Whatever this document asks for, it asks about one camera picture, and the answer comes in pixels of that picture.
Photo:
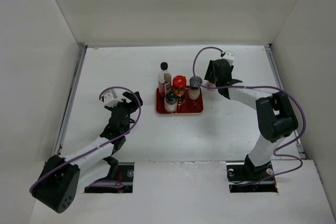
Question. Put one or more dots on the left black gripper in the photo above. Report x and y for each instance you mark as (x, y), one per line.
(133, 105)

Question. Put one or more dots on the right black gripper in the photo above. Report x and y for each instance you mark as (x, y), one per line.
(210, 70)

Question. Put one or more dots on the white lid spice jar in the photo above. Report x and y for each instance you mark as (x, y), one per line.
(211, 86)

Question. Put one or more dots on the clear lid salt grinder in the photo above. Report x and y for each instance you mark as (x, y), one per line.
(195, 87)

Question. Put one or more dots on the red lid chili sauce jar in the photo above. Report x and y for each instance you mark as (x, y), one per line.
(179, 85)

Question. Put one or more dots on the soy sauce bottle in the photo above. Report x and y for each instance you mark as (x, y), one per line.
(164, 80)

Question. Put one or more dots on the black top pepper grinder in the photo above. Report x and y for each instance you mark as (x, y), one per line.
(170, 102)

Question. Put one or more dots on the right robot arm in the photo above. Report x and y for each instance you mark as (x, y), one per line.
(275, 116)

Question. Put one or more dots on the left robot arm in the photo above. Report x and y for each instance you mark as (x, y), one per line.
(58, 182)

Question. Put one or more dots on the red rectangular tray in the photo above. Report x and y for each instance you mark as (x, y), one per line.
(188, 107)

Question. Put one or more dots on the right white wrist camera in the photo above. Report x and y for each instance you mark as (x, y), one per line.
(229, 56)

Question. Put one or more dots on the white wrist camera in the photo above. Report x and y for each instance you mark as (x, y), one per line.
(229, 56)
(110, 99)

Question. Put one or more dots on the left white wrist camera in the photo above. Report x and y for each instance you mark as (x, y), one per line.
(110, 99)

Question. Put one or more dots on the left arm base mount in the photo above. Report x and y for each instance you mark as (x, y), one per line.
(118, 179)

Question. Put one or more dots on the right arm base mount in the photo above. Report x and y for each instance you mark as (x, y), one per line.
(244, 178)

